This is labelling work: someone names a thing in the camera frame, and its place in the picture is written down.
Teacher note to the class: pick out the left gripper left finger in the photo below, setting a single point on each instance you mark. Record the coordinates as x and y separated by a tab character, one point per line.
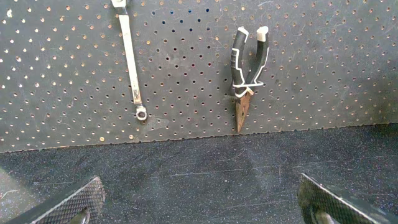
81	199

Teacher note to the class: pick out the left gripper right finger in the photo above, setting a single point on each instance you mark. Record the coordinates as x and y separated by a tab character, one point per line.
323	199

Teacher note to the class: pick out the black and white pliers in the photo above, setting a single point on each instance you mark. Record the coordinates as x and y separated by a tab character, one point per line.
242	109

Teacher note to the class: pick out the black pegboard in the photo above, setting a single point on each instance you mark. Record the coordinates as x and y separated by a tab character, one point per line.
199	102

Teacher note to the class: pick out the wrench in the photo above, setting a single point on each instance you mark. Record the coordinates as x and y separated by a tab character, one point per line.
130	62

